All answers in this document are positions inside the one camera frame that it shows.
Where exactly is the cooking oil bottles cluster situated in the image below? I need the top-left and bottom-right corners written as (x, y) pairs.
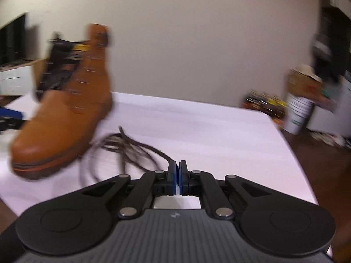
top-left (242, 90), bottom-right (287, 122)

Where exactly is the dark brown shoelace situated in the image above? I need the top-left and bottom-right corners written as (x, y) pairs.
top-left (79, 126), bottom-right (174, 188)

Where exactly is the white wooden tv cabinet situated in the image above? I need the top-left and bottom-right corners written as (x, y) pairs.
top-left (0, 59), bottom-right (47, 96)

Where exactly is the black flat television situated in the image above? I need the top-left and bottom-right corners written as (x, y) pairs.
top-left (0, 13), bottom-right (26, 65)

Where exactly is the tan leather boot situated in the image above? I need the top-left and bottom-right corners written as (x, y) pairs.
top-left (10, 24), bottom-right (113, 180)

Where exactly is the brown cardboard box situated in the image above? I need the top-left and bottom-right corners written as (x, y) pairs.
top-left (286, 64), bottom-right (328, 101)

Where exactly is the white plastic bucket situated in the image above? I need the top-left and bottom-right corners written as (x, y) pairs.
top-left (284, 93), bottom-right (313, 135)

